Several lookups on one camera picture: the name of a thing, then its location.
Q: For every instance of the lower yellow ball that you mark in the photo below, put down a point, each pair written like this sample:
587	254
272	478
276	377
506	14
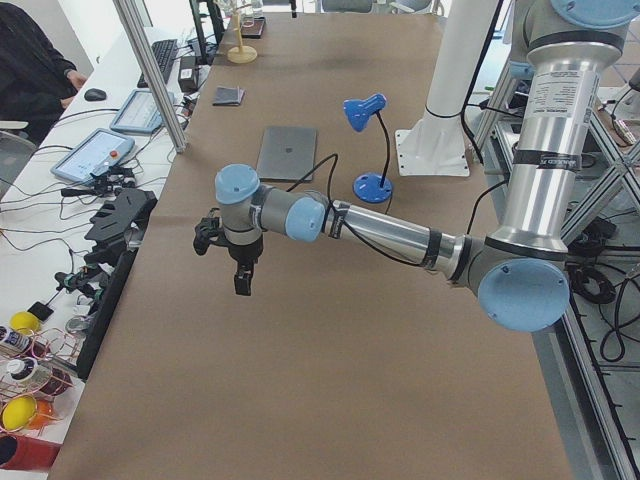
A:
19	413

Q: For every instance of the black bracket stand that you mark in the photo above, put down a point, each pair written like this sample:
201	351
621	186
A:
109	227

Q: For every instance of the wooden stand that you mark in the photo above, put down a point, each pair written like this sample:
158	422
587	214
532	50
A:
240	53

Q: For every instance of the black power box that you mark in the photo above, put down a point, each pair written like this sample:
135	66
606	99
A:
188	77

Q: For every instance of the copper wire basket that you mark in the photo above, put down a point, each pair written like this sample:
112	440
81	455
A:
39	385

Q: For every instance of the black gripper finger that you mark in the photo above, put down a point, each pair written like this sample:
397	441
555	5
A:
243	279

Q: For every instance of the dark tray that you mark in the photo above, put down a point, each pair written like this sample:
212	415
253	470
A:
253	29

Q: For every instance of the small black square device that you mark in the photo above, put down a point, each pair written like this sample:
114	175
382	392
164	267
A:
41	311

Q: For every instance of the person's hand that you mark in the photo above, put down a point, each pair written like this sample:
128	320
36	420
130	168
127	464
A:
77	80

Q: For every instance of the aluminium frame post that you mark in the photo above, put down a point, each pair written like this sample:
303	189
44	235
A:
131	21

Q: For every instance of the white mounting post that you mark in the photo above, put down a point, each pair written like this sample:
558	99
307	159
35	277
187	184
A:
435	145

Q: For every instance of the black white-cap bottle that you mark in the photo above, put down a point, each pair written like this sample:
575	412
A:
22	370

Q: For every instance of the dark grey cloth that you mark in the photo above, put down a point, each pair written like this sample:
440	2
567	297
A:
228	96

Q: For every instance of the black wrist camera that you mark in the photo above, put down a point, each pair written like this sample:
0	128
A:
209	232

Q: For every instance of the black keyboard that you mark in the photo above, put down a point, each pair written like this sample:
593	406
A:
165	52

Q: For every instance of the silver laptop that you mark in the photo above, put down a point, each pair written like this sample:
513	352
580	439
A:
287	153

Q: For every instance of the far blue teach pendant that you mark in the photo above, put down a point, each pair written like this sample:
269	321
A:
138	115

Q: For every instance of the red container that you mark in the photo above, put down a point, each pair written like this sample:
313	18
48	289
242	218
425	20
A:
23	453

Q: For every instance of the near blue teach pendant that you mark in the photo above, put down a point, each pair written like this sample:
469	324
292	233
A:
101	150

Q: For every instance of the blue desk lamp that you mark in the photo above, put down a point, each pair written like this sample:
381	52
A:
374	185

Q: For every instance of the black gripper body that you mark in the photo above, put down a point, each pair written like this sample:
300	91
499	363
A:
243	255

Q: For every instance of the black computer mouse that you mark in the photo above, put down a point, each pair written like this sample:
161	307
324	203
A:
95	95

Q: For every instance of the blue teach pendant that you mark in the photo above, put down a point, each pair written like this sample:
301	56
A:
101	150
138	115

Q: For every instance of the upper yellow ball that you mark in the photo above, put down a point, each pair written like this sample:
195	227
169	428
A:
25	322

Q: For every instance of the person in black jacket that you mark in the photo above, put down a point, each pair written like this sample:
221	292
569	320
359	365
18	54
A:
33	77

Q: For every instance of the yellow ball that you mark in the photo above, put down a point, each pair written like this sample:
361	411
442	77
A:
19	413
25	322

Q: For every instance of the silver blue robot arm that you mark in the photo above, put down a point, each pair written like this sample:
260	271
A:
516	271

